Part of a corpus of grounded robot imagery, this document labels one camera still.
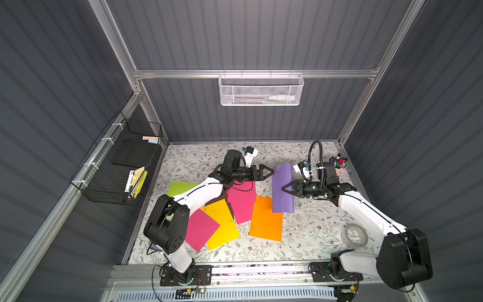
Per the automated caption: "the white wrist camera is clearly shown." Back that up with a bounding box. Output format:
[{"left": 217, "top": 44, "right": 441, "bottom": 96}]
[
  {"left": 293, "top": 161, "right": 313, "bottom": 182},
  {"left": 242, "top": 147, "right": 259, "bottom": 167}
]

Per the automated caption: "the yellow paper sheet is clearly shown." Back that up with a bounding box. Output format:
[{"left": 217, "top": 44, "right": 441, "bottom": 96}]
[{"left": 201, "top": 200, "right": 240, "bottom": 250}]

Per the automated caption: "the black wire wall basket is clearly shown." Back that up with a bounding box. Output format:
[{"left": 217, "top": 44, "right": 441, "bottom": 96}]
[{"left": 71, "top": 113, "right": 164, "bottom": 206}]

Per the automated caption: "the cup of coloured markers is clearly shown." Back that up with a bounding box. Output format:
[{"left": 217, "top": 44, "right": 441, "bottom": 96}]
[{"left": 329, "top": 154, "right": 348, "bottom": 176}]

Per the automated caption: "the white wire mesh basket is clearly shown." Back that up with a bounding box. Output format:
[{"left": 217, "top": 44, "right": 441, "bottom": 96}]
[{"left": 218, "top": 71, "right": 304, "bottom": 106}]

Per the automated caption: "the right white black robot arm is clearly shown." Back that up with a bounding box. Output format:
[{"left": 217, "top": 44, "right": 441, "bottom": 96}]
[{"left": 281, "top": 162, "right": 433, "bottom": 290}]

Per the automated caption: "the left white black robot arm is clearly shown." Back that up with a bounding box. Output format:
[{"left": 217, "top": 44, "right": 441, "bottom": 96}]
[{"left": 143, "top": 150, "right": 275, "bottom": 275}]

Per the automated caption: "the purple paper sheet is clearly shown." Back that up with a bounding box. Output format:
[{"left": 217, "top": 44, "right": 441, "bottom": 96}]
[{"left": 271, "top": 163, "right": 296, "bottom": 214}]

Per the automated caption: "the orange paper sheet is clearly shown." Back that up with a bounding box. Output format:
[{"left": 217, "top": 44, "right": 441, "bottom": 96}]
[{"left": 249, "top": 196, "right": 283, "bottom": 242}]

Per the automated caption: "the white marker in basket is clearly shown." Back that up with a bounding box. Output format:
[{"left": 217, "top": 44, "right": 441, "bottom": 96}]
[{"left": 267, "top": 95, "right": 297, "bottom": 104}]

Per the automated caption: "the clear tape roll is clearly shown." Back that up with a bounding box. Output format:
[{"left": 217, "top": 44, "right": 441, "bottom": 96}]
[{"left": 341, "top": 223, "right": 369, "bottom": 250}]

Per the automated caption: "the upper magenta paper sheet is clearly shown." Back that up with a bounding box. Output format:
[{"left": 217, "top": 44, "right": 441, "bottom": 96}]
[{"left": 227, "top": 181, "right": 257, "bottom": 224}]

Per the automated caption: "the yellow notepad in basket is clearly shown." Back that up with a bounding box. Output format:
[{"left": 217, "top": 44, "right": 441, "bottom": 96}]
[{"left": 123, "top": 167, "right": 148, "bottom": 201}]

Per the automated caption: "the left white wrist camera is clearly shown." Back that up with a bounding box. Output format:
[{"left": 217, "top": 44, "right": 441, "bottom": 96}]
[{"left": 242, "top": 147, "right": 259, "bottom": 167}]

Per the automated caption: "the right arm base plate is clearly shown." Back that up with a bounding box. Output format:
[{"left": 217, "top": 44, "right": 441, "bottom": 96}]
[{"left": 308, "top": 261, "right": 364, "bottom": 283}]

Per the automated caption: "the magenta paper sheet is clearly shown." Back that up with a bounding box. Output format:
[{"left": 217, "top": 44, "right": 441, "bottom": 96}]
[
  {"left": 185, "top": 210, "right": 220, "bottom": 252},
  {"left": 227, "top": 181, "right": 257, "bottom": 224}
]

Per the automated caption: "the lower magenta paper sheet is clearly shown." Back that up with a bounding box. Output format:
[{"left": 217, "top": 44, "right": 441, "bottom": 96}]
[{"left": 185, "top": 210, "right": 220, "bottom": 252}]

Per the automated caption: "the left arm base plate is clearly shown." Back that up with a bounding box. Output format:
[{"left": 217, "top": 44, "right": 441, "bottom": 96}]
[{"left": 160, "top": 265, "right": 213, "bottom": 286}]

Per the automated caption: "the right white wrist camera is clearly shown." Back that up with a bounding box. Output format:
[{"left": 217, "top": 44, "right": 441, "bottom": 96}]
[{"left": 293, "top": 161, "right": 313, "bottom": 182}]

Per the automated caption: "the lime green paper sheet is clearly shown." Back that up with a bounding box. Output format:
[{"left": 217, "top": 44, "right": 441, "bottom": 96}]
[{"left": 167, "top": 181, "right": 197, "bottom": 197}]

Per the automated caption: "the brown paper sheet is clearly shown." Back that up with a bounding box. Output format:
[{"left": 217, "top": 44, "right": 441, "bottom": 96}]
[{"left": 205, "top": 190, "right": 234, "bottom": 218}]

